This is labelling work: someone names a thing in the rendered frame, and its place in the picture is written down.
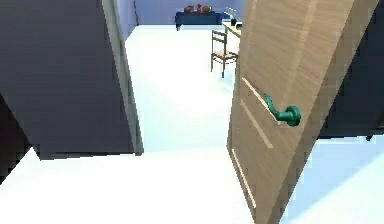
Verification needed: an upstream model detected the light brown wooden door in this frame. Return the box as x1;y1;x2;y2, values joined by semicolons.
226;0;380;224

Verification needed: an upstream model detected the green door handle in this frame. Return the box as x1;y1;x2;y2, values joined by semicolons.
263;93;302;128

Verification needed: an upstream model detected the light wooden table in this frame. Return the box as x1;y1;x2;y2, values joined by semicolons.
221;21;243;40

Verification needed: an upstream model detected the wooden chair with woven seat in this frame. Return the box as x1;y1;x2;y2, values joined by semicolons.
210;29;240;79

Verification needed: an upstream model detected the dark cabinet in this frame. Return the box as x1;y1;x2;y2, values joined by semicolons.
318;0;384;142

